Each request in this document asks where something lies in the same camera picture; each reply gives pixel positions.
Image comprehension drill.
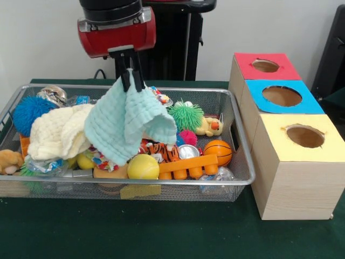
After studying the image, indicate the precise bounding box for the cream white cloth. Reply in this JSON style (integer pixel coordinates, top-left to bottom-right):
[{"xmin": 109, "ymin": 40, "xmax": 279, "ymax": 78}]
[{"xmin": 27, "ymin": 104, "xmax": 95, "ymax": 160}]

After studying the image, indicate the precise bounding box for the tiger plush toy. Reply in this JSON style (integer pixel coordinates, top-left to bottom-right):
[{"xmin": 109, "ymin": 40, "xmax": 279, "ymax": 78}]
[{"xmin": 145, "ymin": 142, "xmax": 181, "ymax": 163}]

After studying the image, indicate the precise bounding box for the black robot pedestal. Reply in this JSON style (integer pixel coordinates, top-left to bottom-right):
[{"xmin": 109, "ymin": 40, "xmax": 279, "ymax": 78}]
[{"xmin": 113, "ymin": 0, "xmax": 218, "ymax": 81}]

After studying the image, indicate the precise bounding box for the mint green cloth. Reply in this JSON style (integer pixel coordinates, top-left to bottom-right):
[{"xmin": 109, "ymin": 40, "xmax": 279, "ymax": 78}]
[{"xmin": 84, "ymin": 69, "xmax": 178, "ymax": 167}]

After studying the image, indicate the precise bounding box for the dark green side tablecloth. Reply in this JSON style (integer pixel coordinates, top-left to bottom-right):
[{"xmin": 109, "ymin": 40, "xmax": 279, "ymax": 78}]
[{"xmin": 322, "ymin": 87, "xmax": 345, "ymax": 111}]

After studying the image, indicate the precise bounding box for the green spiky ball toy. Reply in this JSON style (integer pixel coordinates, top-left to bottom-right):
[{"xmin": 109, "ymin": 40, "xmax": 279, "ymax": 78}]
[{"xmin": 168, "ymin": 99, "xmax": 205, "ymax": 130}]

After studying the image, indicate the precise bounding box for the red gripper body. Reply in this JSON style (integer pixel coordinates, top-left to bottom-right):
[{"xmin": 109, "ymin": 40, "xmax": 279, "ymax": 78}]
[{"xmin": 77, "ymin": 6, "xmax": 157, "ymax": 59}]

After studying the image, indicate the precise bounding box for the blue spiky ball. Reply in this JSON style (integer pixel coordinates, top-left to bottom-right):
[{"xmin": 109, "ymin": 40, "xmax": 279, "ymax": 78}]
[{"xmin": 12, "ymin": 96, "xmax": 57, "ymax": 137}]

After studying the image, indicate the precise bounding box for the orange plush toy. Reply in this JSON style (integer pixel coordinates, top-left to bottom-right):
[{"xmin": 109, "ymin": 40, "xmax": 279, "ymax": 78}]
[{"xmin": 0, "ymin": 149, "xmax": 25, "ymax": 175}]

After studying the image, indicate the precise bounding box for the silver mesh bin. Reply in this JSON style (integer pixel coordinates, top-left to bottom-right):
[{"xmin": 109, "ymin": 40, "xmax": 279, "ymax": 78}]
[{"xmin": 0, "ymin": 83, "xmax": 256, "ymax": 202}]

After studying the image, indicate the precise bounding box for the yellow ball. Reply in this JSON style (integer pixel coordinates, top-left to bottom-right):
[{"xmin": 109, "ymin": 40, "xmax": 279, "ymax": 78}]
[{"xmin": 127, "ymin": 154, "xmax": 160, "ymax": 180}]

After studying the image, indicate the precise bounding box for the wooden three-hole box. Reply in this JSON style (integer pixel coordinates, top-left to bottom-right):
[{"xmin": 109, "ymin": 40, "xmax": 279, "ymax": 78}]
[{"xmin": 228, "ymin": 52, "xmax": 345, "ymax": 221}]

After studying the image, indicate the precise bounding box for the orange toy block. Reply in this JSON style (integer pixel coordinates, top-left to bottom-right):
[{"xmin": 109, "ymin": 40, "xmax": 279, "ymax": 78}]
[{"xmin": 158, "ymin": 154, "xmax": 218, "ymax": 181}]

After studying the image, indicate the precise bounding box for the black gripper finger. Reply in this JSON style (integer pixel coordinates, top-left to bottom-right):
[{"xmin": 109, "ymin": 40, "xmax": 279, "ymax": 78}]
[
  {"xmin": 129, "ymin": 51, "xmax": 146, "ymax": 93},
  {"xmin": 115, "ymin": 55, "xmax": 131, "ymax": 92}
]

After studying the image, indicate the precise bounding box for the black upright panel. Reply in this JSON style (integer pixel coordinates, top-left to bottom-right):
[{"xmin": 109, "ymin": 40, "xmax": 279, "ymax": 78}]
[{"xmin": 311, "ymin": 4, "xmax": 345, "ymax": 100}]

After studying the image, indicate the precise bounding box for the yellow duck plush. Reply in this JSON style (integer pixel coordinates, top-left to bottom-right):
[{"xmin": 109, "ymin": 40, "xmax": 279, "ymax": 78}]
[{"xmin": 195, "ymin": 116, "xmax": 224, "ymax": 137}]

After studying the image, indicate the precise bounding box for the orange toy basketball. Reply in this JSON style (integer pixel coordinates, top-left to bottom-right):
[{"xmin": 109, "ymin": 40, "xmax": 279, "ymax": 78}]
[{"xmin": 203, "ymin": 139, "xmax": 233, "ymax": 167}]

